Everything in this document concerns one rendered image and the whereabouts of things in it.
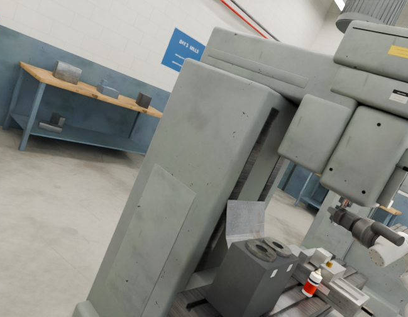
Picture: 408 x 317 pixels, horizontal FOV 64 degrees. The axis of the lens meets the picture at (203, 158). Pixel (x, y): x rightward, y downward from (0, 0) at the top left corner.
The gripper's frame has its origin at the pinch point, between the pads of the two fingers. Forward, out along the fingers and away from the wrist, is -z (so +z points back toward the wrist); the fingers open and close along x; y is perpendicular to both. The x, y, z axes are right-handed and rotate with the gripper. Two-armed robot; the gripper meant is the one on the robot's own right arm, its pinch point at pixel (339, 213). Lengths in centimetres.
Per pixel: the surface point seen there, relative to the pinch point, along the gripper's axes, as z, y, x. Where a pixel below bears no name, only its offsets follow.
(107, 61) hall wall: -437, -8, 56
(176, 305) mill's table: 16, 35, 58
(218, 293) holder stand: 18, 28, 49
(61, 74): -356, 26, 107
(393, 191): 12.0, -15.8, -3.3
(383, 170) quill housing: 11.3, -20.7, 5.3
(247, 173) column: -28.7, 2.7, 25.1
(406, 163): 11.4, -26.1, -2.9
